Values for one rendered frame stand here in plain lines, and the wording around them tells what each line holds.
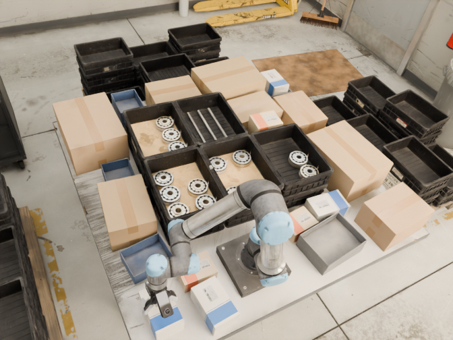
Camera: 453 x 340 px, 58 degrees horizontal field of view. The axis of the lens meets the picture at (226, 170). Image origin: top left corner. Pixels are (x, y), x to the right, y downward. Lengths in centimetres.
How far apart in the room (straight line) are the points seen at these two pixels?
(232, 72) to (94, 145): 104
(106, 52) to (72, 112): 134
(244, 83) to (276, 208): 144
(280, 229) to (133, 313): 82
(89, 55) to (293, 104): 182
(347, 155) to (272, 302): 91
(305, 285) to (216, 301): 45
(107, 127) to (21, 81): 214
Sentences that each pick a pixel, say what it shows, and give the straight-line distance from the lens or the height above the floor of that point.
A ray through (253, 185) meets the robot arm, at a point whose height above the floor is 136.
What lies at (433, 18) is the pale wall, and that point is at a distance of 472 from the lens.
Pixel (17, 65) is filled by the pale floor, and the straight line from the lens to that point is 457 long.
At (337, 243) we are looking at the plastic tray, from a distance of 211.
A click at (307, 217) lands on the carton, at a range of 212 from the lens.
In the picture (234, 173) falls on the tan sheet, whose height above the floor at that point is 83.
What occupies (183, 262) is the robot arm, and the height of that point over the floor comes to 110.
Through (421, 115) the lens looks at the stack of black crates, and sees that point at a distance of 358.
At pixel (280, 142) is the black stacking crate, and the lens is 237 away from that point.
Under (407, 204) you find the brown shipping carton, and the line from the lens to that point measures 228.
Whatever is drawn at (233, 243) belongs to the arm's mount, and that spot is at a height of 75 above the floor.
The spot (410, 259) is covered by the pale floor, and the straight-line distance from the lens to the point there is 322.
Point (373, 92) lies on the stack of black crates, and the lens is 385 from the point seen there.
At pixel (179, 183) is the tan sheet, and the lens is 208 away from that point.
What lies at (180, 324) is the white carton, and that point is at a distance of 176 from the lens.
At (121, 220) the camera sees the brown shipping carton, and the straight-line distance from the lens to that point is 192.
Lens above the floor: 241
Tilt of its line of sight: 47 degrees down
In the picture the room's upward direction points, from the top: 8 degrees clockwise
